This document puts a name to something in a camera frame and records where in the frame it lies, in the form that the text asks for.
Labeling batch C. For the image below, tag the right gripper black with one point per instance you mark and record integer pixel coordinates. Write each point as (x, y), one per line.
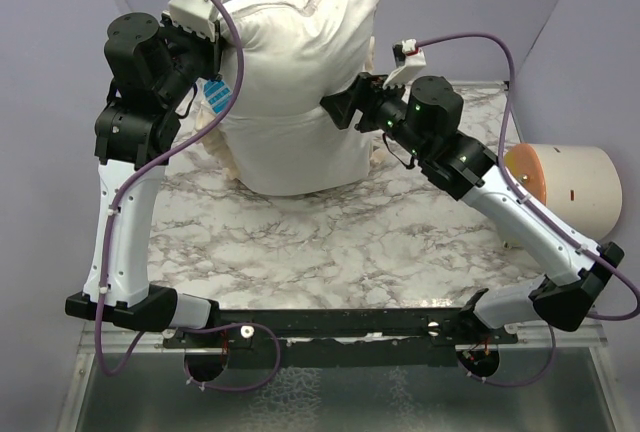
(364, 94)

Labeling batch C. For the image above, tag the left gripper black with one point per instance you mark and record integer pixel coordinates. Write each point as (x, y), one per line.
(210, 48)

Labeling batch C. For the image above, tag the white pillow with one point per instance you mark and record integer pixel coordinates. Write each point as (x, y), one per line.
(296, 52)

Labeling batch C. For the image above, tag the grey pillowcase with cream trim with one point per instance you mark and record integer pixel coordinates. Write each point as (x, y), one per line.
(214, 142)

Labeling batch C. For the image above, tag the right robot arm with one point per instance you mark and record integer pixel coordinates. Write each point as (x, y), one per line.
(573, 275)

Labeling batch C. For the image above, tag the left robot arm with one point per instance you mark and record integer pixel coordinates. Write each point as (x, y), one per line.
(131, 147)

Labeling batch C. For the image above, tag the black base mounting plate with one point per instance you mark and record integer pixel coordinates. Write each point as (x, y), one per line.
(331, 338)

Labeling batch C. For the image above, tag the white cylindrical bin orange base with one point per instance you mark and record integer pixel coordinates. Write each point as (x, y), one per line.
(579, 184)

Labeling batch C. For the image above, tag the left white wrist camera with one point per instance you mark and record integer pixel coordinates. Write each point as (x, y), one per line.
(194, 16)

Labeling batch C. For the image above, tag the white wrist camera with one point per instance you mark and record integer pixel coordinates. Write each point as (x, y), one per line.
(409, 61)
(194, 16)

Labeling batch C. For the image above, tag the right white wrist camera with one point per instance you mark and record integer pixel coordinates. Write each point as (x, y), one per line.
(409, 61)

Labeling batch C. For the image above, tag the aluminium rail frame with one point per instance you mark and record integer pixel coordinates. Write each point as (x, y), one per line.
(424, 120)

